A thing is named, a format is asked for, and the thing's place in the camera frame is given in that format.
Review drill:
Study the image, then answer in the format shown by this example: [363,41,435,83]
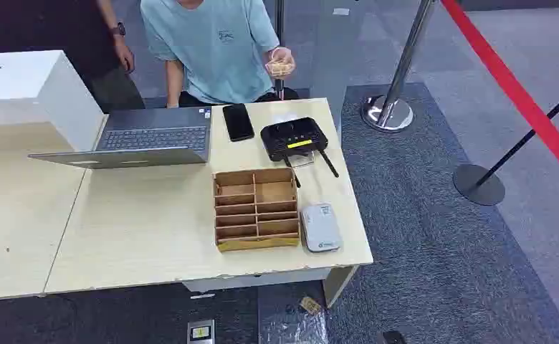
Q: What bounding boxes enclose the seated person's left hand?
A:
[265,46,297,80]

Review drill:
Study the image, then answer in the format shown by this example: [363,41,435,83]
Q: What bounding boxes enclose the chrome stanchion post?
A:
[360,0,438,133]

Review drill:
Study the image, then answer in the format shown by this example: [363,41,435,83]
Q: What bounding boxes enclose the grey laptop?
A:
[27,105,213,171]

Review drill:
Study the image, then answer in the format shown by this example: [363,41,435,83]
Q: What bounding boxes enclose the black smartphone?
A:
[221,103,256,143]

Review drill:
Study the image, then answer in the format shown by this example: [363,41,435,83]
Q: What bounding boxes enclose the wooden card box with slots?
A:
[211,167,302,253]

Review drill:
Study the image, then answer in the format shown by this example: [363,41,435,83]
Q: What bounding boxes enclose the standing person's hand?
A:
[114,40,136,74]

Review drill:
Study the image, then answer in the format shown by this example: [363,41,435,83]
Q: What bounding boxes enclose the standing person in dark clothing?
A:
[0,0,146,115]

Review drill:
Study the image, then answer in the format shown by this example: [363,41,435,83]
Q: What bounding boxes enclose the clear plastic sheet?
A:
[259,308,331,344]

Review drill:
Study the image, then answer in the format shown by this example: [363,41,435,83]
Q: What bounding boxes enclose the white pocket device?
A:
[300,203,343,254]

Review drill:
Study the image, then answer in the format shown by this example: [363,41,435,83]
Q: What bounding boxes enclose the thin black pole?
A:
[274,0,286,101]

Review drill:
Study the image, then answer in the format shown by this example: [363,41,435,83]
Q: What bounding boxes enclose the grey pillar with white label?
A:
[309,0,376,129]

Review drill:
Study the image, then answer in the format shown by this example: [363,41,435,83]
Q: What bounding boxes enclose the metal floor socket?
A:
[186,319,216,344]

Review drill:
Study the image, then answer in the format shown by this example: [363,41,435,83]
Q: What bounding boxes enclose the black robot foot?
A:
[379,330,409,344]

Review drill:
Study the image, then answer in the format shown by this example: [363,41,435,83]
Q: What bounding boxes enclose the pale wooden desk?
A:
[43,97,374,309]
[0,120,110,303]

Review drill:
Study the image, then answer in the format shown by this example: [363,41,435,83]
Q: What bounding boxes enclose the stack of tan cards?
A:
[266,59,294,78]

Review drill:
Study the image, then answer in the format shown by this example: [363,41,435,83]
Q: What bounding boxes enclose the cardboard scrap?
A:
[300,296,323,316]

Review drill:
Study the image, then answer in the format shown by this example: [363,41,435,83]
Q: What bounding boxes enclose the white box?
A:
[0,49,105,153]

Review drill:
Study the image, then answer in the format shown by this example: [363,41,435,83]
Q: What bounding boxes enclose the seated person in light shirt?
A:
[140,0,300,109]

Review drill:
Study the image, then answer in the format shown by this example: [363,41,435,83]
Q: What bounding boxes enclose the black stanchion post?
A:
[452,80,559,206]

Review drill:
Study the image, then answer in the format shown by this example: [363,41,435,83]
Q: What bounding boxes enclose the red barrier belt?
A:
[439,0,559,191]

